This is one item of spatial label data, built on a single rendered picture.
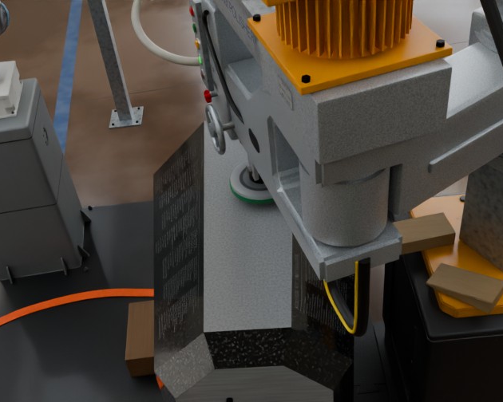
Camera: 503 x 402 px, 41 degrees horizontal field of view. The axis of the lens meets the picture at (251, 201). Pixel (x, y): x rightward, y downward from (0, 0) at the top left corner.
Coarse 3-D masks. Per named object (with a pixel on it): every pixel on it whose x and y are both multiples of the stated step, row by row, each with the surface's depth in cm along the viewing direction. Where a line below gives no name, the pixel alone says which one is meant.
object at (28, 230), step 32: (32, 96) 293; (0, 128) 275; (32, 128) 282; (0, 160) 284; (32, 160) 286; (64, 160) 332; (0, 192) 295; (32, 192) 297; (64, 192) 321; (0, 224) 306; (32, 224) 309; (64, 224) 312; (0, 256) 318; (32, 256) 321; (64, 256) 324
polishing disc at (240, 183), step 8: (240, 168) 231; (232, 176) 228; (240, 176) 227; (248, 176) 227; (232, 184) 225; (240, 184) 224; (248, 184) 224; (256, 184) 223; (264, 184) 223; (240, 192) 221; (248, 192) 221; (256, 192) 220; (264, 192) 220
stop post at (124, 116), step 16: (96, 0) 371; (96, 16) 377; (96, 32) 383; (112, 32) 390; (112, 48) 390; (112, 64) 397; (112, 80) 404; (128, 96) 419; (112, 112) 431; (128, 112) 420
